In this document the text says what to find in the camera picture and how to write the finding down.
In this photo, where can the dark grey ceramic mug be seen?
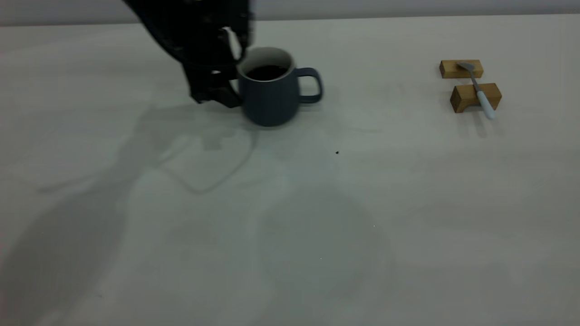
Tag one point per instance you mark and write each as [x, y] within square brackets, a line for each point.
[272, 102]

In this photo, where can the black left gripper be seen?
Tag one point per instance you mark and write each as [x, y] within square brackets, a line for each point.
[206, 31]

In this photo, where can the arched wooden block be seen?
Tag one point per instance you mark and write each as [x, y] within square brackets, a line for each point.
[466, 95]

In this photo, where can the dark coffee liquid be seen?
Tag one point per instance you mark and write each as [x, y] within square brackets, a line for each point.
[267, 73]

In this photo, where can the flat rectangular wooden block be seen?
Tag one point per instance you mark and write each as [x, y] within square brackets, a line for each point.
[448, 69]

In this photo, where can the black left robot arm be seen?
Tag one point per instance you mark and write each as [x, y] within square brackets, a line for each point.
[158, 18]

